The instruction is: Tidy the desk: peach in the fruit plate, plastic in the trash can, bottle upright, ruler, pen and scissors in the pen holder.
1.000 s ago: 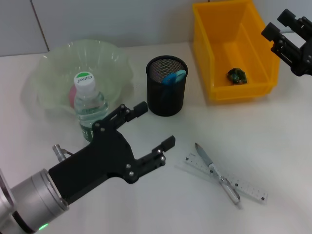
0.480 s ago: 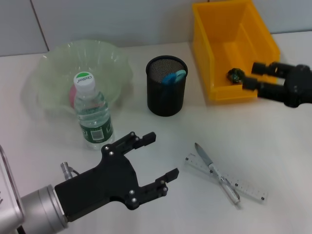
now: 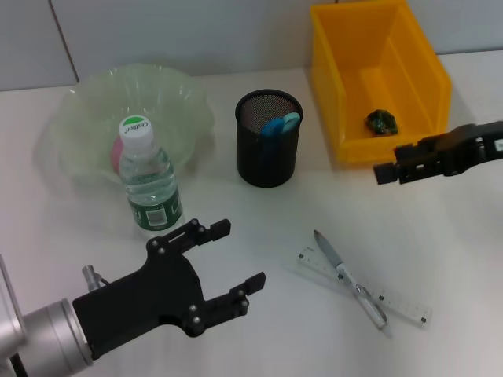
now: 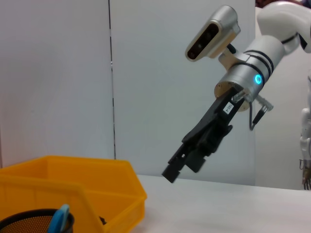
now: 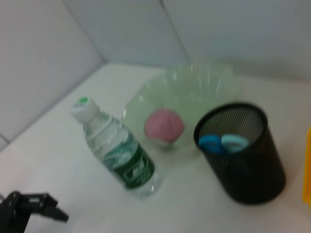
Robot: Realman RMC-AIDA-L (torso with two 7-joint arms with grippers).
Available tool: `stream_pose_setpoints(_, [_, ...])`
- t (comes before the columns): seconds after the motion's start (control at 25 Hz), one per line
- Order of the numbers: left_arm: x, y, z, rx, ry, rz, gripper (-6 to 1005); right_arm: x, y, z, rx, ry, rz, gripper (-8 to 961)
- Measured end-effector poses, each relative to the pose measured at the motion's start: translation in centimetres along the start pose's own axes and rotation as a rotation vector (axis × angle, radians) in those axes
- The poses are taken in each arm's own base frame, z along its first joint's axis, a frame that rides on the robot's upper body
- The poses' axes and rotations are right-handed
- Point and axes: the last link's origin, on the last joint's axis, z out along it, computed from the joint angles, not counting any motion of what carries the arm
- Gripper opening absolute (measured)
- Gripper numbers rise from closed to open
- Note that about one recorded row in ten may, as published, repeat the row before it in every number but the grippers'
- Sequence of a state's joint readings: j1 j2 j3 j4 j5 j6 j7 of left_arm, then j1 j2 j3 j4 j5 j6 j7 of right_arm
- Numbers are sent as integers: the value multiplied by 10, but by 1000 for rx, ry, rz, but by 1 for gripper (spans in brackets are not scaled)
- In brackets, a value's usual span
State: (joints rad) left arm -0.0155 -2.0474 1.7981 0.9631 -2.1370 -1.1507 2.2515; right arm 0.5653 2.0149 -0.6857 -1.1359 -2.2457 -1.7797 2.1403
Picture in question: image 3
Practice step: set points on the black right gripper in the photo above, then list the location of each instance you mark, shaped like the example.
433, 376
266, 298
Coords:
471, 145

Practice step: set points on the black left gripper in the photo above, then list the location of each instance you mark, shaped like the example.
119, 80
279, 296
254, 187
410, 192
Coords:
149, 298

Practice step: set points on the green plastic wrapper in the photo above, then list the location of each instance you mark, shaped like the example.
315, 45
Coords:
381, 123

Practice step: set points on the clear water bottle green label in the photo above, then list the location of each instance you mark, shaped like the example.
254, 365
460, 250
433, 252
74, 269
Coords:
155, 184

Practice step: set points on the blue and teal scissors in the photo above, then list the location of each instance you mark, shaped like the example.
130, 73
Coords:
275, 126

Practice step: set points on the pink peach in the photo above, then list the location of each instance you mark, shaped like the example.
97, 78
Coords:
117, 153

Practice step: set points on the black mesh pen holder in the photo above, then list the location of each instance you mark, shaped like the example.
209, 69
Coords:
267, 169

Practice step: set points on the clear silver ballpoint pen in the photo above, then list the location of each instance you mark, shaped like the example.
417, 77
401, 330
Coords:
332, 255

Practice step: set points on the clear plastic ruler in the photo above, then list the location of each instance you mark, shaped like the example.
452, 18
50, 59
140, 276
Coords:
404, 308

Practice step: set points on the translucent green wavy fruit plate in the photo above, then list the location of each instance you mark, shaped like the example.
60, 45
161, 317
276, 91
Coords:
157, 90

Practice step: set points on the yellow plastic storage bin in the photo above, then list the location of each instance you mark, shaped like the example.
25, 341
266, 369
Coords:
393, 78

